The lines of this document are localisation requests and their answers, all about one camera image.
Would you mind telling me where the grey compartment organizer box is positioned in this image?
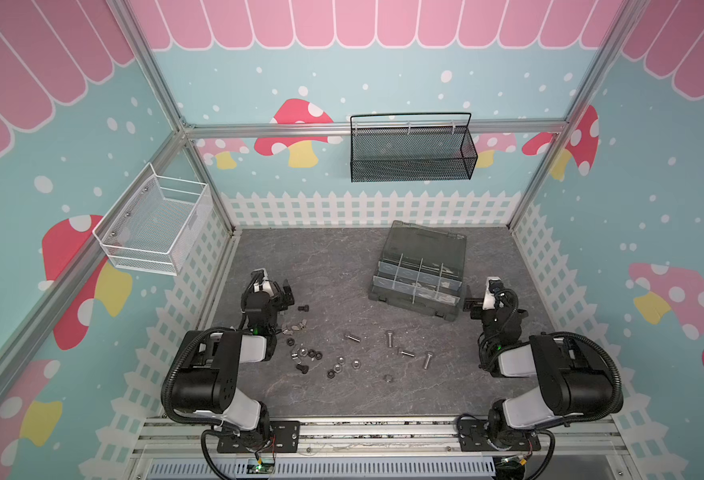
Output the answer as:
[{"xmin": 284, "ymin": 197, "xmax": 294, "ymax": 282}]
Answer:
[{"xmin": 369, "ymin": 220, "xmax": 467, "ymax": 321}]

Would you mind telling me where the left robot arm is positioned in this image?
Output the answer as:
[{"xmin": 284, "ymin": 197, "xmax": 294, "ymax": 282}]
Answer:
[{"xmin": 161, "ymin": 268, "xmax": 295, "ymax": 449}]

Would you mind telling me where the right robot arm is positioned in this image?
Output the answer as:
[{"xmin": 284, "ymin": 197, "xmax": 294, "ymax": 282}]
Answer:
[{"xmin": 464, "ymin": 276, "xmax": 624, "ymax": 450}]

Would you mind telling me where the black nut pair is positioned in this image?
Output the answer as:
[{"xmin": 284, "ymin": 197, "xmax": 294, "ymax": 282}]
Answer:
[{"xmin": 308, "ymin": 349, "xmax": 323, "ymax": 361}]

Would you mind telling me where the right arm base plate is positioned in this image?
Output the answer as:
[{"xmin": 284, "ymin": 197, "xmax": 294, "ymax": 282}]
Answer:
[{"xmin": 455, "ymin": 415, "xmax": 541, "ymax": 454}]

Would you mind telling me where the white mesh wall basket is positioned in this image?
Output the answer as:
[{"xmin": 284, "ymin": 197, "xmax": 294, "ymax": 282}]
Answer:
[{"xmin": 93, "ymin": 164, "xmax": 214, "ymax": 276}]

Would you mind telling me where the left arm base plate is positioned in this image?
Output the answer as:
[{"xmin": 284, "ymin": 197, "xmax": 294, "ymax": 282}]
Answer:
[{"xmin": 216, "ymin": 420, "xmax": 301, "ymax": 454}]

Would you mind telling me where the black mesh wall basket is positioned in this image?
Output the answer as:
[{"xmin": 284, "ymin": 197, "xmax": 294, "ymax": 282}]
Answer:
[{"xmin": 349, "ymin": 112, "xmax": 479, "ymax": 183}]

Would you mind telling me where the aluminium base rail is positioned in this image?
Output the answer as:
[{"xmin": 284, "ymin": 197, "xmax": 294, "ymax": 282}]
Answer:
[{"xmin": 131, "ymin": 416, "xmax": 630, "ymax": 459}]

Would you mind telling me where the white slotted cable duct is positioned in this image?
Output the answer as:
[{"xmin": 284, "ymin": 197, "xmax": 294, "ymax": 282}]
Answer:
[{"xmin": 146, "ymin": 457, "xmax": 497, "ymax": 480}]

